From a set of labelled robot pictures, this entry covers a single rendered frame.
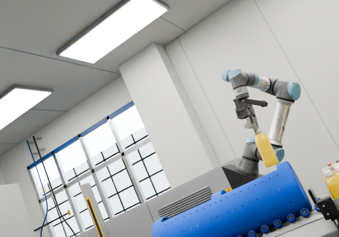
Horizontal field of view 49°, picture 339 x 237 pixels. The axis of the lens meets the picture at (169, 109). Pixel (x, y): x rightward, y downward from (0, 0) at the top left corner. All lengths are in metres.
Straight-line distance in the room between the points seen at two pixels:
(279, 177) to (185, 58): 3.48
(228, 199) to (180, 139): 2.87
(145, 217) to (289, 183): 2.38
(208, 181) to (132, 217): 0.97
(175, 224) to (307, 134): 2.89
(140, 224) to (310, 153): 2.17
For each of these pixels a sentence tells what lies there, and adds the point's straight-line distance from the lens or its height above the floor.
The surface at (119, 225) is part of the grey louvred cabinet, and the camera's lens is 4.35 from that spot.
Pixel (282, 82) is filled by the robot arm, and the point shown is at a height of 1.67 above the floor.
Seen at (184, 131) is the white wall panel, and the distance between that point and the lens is 4.89.
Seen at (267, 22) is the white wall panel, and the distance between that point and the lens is 5.05.
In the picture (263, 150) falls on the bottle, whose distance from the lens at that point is 1.98.
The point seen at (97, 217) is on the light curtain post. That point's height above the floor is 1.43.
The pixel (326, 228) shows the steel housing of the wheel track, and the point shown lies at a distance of 2.08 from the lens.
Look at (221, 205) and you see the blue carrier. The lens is 2.13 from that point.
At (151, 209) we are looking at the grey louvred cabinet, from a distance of 4.10.
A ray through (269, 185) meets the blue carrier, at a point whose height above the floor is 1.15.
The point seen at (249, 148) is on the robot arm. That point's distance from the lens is 2.50.
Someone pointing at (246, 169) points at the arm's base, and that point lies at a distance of 2.50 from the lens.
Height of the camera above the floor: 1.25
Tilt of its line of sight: 14 degrees up
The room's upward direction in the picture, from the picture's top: 25 degrees counter-clockwise
